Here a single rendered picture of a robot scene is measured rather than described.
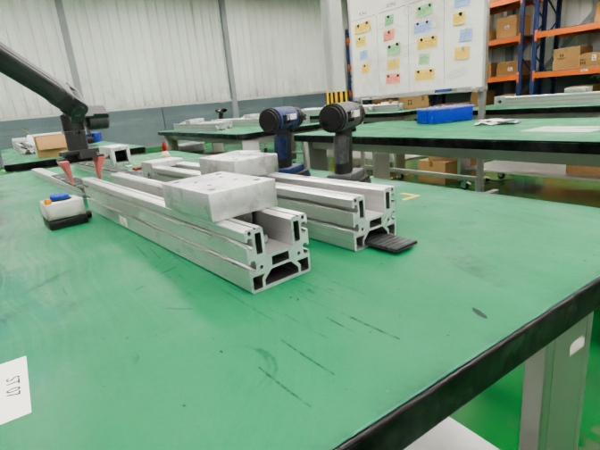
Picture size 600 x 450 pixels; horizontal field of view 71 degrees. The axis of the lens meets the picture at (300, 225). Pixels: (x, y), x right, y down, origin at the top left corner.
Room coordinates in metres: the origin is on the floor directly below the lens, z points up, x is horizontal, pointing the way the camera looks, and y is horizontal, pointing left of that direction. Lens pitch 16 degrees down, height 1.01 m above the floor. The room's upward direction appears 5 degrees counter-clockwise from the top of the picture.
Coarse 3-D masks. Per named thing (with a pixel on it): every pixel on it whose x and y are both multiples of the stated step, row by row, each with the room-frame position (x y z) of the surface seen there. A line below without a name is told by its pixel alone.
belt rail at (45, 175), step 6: (36, 174) 1.98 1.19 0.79; (42, 174) 1.83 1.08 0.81; (48, 174) 1.77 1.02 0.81; (54, 174) 1.75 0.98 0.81; (48, 180) 1.73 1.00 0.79; (54, 180) 1.62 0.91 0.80; (60, 180) 1.54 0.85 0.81; (60, 186) 1.56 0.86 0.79; (66, 186) 1.46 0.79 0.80; (72, 186) 1.38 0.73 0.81; (72, 192) 1.40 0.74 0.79; (78, 192) 1.37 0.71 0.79
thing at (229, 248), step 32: (96, 192) 1.03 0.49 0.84; (128, 192) 0.85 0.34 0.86; (160, 192) 0.89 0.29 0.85; (128, 224) 0.87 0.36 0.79; (160, 224) 0.72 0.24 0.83; (192, 224) 0.64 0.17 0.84; (224, 224) 0.54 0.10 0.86; (256, 224) 0.61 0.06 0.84; (288, 224) 0.54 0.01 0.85; (192, 256) 0.63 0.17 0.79; (224, 256) 0.56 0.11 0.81; (256, 256) 0.50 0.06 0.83; (288, 256) 0.54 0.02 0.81; (256, 288) 0.50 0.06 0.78
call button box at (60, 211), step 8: (56, 200) 0.96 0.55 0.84; (64, 200) 0.96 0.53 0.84; (72, 200) 0.96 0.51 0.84; (80, 200) 0.97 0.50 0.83; (40, 208) 0.98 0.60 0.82; (48, 208) 0.93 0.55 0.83; (56, 208) 0.94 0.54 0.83; (64, 208) 0.95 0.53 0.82; (72, 208) 0.96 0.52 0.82; (80, 208) 0.97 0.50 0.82; (48, 216) 0.93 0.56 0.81; (56, 216) 0.94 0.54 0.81; (64, 216) 0.95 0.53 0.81; (72, 216) 0.96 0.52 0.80; (80, 216) 0.97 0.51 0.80; (88, 216) 1.01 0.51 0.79; (48, 224) 0.93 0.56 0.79; (56, 224) 0.93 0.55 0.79; (64, 224) 0.94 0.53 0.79; (72, 224) 0.95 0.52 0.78
